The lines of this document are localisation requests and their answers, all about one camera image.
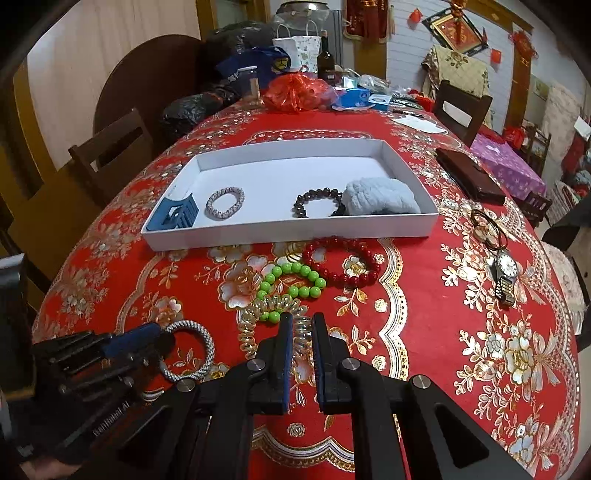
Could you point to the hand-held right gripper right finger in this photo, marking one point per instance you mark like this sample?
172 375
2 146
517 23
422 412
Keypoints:
321 355

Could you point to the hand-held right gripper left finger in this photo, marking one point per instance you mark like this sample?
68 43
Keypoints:
286 350

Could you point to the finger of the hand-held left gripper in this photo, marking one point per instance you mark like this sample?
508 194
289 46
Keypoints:
143 355
134 339

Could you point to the blue hair claw clip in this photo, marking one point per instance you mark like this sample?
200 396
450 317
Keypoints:
175 214

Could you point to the light blue fluffy scrunchie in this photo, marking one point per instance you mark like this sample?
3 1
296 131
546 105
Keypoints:
383 196

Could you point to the white cardboard tray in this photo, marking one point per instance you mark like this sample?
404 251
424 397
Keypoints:
277 180

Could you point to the person's left hand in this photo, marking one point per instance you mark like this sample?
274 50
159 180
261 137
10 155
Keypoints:
46 473

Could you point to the red floral tablecloth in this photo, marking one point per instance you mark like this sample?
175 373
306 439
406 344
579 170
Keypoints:
461 346

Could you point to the light wooden chair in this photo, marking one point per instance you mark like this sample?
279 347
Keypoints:
92 157

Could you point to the metal wristwatch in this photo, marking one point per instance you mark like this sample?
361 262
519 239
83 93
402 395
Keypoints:
505 265

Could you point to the black plastic bag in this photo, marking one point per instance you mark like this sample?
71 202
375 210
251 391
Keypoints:
194 113
235 37

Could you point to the brown leather wallet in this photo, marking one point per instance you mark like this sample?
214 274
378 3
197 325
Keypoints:
471 175

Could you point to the white paper sheet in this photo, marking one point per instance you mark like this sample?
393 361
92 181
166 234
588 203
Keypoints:
420 124

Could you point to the red plastic bag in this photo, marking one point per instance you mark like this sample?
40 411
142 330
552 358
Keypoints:
295 94

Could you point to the black pen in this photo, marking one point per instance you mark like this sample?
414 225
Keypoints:
406 112

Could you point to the blue tissue pack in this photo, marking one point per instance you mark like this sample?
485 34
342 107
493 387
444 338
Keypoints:
360 99

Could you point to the small dark wooden chair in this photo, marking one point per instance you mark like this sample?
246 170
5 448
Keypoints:
538 203

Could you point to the round brown table top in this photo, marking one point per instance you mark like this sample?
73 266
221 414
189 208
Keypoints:
147 74

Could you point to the glass jar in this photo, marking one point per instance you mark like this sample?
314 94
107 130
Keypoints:
248 87

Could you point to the purple tablecloth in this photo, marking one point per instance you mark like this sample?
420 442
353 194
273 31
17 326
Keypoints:
508 166

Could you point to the clear plastic bag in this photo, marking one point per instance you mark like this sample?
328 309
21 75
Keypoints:
369 83

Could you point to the blue fabric bag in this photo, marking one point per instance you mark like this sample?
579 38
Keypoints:
258 60

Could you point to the red gift bag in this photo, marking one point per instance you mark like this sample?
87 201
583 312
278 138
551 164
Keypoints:
515 136

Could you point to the dark wine bottle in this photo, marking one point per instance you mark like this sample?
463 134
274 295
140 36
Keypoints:
325 60

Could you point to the brown wooden chair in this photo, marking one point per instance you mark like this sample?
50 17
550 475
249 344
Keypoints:
538 147

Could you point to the white paper gift bag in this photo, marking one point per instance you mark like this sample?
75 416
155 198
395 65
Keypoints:
302 50

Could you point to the beige floral hanging cloth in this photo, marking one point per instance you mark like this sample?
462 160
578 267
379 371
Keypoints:
457 69

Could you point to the red hanging banner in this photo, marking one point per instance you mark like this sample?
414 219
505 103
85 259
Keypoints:
367 18

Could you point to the metal basin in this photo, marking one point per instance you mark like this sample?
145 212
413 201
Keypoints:
302 9

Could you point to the red framed wall decoration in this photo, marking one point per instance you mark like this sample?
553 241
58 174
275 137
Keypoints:
459 32

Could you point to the red knot wall ornament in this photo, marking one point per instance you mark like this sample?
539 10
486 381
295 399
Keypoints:
524 44

